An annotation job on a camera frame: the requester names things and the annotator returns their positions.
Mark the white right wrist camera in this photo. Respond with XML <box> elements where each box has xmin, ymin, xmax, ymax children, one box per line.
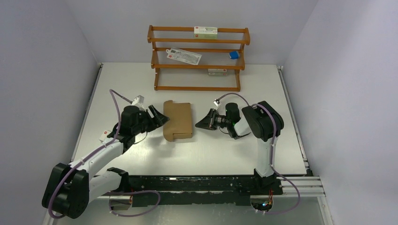
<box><xmin>213</xmin><ymin>98</ymin><xmax>222</xmax><ymax>109</ymax></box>

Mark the orange wooden shelf rack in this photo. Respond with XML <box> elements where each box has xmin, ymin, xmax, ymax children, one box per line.
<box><xmin>147</xmin><ymin>25</ymin><xmax>251</xmax><ymax>91</ymax></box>

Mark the small box lower shelf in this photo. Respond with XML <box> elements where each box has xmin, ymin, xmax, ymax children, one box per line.
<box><xmin>208</xmin><ymin>69</ymin><xmax>228</xmax><ymax>76</ymax></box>

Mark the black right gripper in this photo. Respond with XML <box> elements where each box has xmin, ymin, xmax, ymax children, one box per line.
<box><xmin>195</xmin><ymin>108</ymin><xmax>231</xmax><ymax>130</ymax></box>

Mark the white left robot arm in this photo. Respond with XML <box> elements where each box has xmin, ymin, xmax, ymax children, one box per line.
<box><xmin>41</xmin><ymin>105</ymin><xmax>170</xmax><ymax>219</ymax></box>

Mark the small blue object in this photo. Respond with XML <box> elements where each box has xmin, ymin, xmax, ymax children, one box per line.
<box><xmin>229</xmin><ymin>51</ymin><xmax>240</xmax><ymax>60</ymax></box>

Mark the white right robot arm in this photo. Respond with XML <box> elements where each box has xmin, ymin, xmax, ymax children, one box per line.
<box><xmin>195</xmin><ymin>101</ymin><xmax>284</xmax><ymax>194</ymax></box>

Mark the brown cardboard box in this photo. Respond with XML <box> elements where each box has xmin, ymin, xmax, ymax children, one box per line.
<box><xmin>163</xmin><ymin>100</ymin><xmax>193</xmax><ymax>142</ymax></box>

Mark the white flat package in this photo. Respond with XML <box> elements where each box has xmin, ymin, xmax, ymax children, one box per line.
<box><xmin>166</xmin><ymin>48</ymin><xmax>202</xmax><ymax>65</ymax></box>

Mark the green white box top shelf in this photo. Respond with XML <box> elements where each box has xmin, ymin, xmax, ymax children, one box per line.
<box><xmin>193</xmin><ymin>26</ymin><xmax>218</xmax><ymax>39</ymax></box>

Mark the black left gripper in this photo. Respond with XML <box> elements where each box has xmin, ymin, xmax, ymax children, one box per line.
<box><xmin>132</xmin><ymin>105</ymin><xmax>169</xmax><ymax>135</ymax></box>

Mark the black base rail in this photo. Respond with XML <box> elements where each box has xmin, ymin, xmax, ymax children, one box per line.
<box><xmin>127</xmin><ymin>174</ymin><xmax>283</xmax><ymax>207</ymax></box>

